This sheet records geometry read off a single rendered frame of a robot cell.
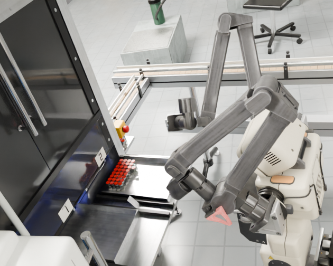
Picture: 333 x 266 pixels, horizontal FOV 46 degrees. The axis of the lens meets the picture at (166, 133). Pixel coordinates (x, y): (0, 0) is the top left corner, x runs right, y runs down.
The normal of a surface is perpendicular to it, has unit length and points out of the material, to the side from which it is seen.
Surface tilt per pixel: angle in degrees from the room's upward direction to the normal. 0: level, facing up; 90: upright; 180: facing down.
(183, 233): 0
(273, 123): 88
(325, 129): 90
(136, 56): 90
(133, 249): 0
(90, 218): 0
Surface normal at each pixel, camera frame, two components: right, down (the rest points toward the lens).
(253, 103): -0.34, 0.50
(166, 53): -0.18, 0.63
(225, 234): -0.22, -0.78
